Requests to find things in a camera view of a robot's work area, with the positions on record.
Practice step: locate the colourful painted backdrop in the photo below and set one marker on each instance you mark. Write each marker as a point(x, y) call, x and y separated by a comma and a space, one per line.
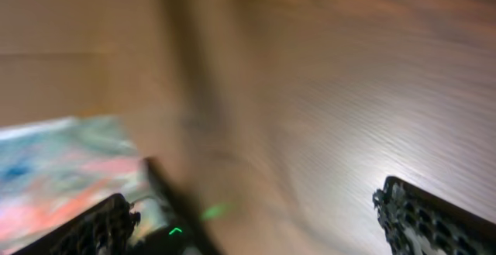
point(53, 170)

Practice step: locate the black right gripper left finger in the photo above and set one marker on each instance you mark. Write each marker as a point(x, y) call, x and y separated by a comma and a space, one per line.
point(103, 229)

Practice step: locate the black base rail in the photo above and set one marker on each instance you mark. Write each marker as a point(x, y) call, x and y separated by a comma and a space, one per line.
point(180, 232)

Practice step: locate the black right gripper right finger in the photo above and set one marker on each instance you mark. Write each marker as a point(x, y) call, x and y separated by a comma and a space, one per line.
point(416, 222)

